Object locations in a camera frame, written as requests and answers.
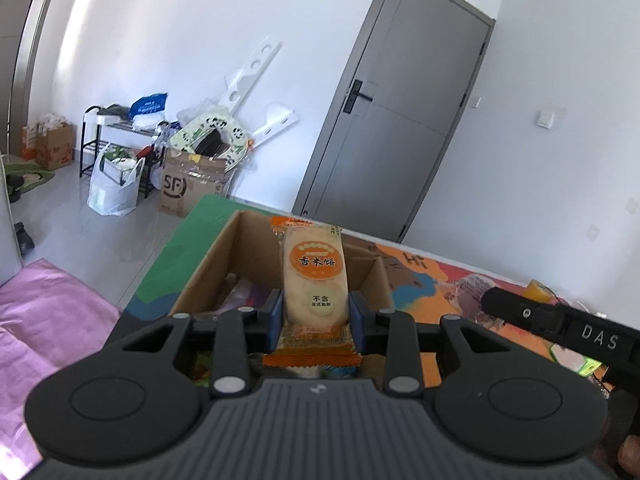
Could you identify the white plastic bag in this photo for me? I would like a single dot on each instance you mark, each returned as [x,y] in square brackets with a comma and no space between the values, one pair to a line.
[115,181]

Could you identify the grey door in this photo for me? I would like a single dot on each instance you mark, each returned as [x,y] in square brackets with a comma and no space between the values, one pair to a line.
[371,170]

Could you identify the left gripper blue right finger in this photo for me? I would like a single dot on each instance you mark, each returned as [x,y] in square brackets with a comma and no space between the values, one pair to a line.
[359,319]

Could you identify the red printed cardboard box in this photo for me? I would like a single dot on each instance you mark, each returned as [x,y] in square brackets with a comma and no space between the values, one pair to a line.
[50,149]

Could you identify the brown cardboard box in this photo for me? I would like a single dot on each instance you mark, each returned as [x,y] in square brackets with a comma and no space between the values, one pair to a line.
[227,299]

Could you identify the black door handle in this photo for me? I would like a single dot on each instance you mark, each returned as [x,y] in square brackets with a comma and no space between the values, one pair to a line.
[355,93]

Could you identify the orange rice cracker packet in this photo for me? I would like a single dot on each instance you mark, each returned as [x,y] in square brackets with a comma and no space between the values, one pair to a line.
[315,330]

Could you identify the green tissue box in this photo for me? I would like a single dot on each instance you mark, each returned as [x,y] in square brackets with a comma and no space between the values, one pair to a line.
[574,361]

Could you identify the yellow tape roll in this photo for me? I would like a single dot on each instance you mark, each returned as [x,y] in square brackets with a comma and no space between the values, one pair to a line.
[538,292]

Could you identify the person's right hand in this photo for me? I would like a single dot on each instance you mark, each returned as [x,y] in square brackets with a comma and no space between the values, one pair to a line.
[620,445]

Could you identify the SF cardboard box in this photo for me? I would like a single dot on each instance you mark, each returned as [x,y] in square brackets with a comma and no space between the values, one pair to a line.
[187,178]

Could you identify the purple white bread packet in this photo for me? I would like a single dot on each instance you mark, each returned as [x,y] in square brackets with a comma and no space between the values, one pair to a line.
[465,295]

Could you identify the white wall switch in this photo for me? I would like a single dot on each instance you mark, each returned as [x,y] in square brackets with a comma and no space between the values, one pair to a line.
[545,119]

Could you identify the black shoe rack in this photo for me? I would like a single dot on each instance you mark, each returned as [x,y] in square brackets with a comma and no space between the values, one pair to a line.
[96,131]

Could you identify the blue plastic bag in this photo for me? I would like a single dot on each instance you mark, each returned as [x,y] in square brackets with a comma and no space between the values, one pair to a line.
[148,105]

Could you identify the pink blanket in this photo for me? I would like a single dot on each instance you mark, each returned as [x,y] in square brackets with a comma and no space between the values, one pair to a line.
[49,320]

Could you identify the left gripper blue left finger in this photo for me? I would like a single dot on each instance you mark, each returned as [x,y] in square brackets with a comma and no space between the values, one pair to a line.
[275,317]

